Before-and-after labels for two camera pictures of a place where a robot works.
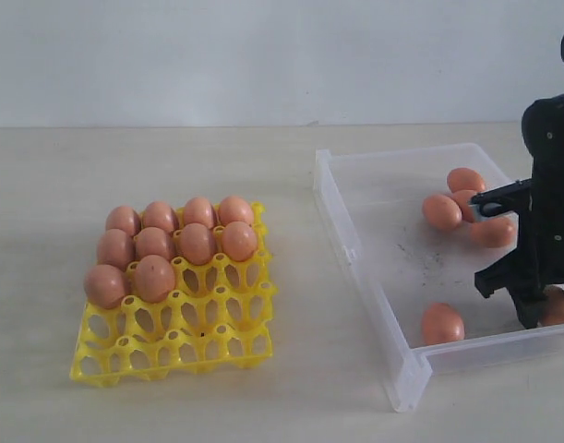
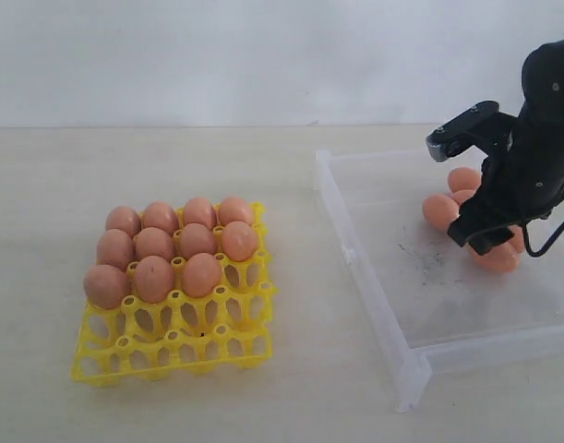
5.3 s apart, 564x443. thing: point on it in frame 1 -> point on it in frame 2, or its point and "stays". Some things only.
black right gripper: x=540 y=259 -> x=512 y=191
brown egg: x=103 y=285 stays
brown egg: x=558 y=308 -> x=501 y=258
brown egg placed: x=158 y=214 stays
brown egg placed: x=198 y=209 stays
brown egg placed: x=234 y=209 stays
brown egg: x=239 y=241 stays
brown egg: x=441 y=212 stays
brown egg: x=441 y=323 -> x=202 y=274
